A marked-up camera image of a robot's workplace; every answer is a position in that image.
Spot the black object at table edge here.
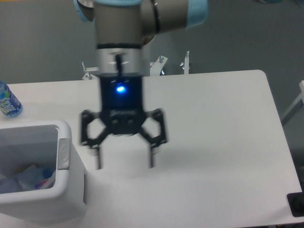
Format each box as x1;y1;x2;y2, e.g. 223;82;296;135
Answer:
287;192;304;218

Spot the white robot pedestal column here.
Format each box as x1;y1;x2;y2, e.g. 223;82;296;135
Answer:
142;35;154;76

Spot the blue labelled water bottle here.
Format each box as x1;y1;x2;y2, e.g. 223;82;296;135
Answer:
0;81;23;117

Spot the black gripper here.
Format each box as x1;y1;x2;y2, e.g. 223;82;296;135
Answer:
80;76;168;170

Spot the white trash can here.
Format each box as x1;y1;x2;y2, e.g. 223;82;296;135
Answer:
0;120;87;223

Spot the white frame at right edge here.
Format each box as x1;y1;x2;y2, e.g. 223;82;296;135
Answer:
281;80;304;126

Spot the clear crushed plastic bottle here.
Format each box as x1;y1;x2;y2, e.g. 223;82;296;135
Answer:
0;165;56;194

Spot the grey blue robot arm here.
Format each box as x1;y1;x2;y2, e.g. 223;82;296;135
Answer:
74;0;209;167

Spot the white pedestal base frame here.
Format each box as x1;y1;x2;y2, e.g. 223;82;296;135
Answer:
82;50;191;80

